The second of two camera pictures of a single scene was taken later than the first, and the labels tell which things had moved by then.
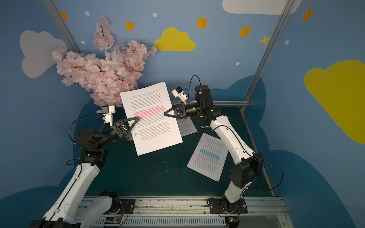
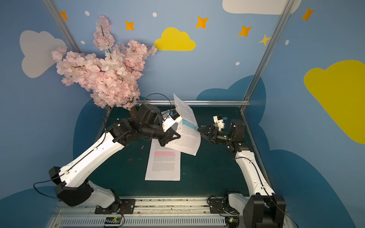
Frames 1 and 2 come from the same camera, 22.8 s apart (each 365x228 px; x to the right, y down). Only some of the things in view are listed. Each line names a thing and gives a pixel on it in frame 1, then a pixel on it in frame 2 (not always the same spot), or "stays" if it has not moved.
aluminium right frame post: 277,30 stays
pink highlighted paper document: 155,130 → 164,163
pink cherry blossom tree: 108,73 stays
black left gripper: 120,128 → 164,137
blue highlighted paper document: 209,157 → 189,140
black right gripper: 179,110 → 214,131
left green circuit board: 112,220 stays
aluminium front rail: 193,212 stays
